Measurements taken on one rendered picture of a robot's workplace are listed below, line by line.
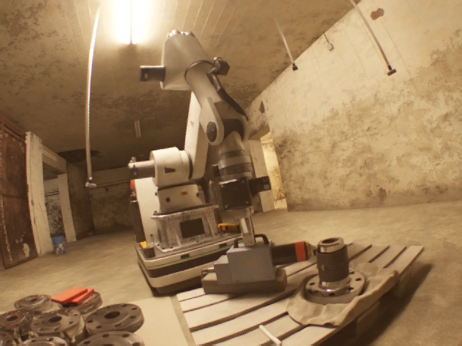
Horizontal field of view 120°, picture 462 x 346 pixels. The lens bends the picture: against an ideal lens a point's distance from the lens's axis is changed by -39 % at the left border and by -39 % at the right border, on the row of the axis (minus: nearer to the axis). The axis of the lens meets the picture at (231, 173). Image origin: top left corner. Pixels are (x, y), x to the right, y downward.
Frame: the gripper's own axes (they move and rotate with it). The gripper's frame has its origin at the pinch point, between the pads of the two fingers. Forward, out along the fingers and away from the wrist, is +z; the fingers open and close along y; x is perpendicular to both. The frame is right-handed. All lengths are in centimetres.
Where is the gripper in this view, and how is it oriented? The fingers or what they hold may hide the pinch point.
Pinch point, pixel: (249, 236)
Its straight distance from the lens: 109.0
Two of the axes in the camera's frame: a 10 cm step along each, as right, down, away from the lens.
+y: -2.7, -0.4, -9.6
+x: 9.4, -2.2, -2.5
